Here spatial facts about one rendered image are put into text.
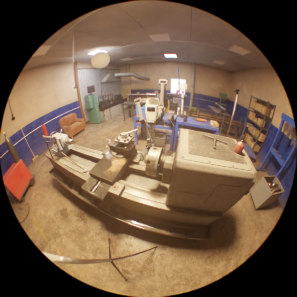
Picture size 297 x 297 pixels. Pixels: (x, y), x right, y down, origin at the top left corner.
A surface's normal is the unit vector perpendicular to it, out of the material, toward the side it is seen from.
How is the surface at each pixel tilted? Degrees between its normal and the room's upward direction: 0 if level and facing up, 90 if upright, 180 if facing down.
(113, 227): 0
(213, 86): 90
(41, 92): 90
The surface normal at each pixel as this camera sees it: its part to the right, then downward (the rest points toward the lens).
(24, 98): 0.95, 0.17
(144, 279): -0.01, -0.82
